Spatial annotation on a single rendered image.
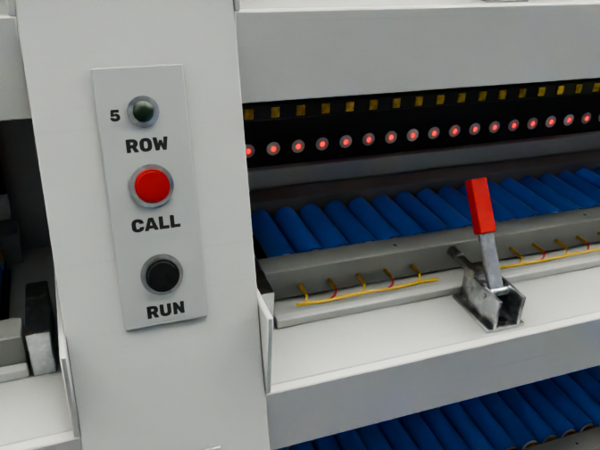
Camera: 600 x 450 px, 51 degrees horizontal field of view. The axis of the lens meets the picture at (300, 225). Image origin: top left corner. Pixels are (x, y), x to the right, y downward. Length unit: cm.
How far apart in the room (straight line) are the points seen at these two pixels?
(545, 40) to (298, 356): 23
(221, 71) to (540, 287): 27
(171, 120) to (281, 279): 14
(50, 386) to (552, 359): 31
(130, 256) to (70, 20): 11
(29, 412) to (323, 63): 23
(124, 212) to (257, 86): 9
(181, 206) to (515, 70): 21
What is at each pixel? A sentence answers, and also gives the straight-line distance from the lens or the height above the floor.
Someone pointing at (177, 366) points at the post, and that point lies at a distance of 33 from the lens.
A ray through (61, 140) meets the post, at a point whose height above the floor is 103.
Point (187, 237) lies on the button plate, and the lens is 31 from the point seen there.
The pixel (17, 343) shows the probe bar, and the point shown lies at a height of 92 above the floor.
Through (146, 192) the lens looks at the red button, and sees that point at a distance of 30.
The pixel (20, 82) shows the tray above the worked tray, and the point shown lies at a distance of 31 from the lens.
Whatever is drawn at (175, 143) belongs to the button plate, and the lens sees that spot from 30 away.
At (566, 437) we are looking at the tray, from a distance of 60.
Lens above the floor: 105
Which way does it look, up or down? 12 degrees down
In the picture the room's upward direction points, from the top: 4 degrees counter-clockwise
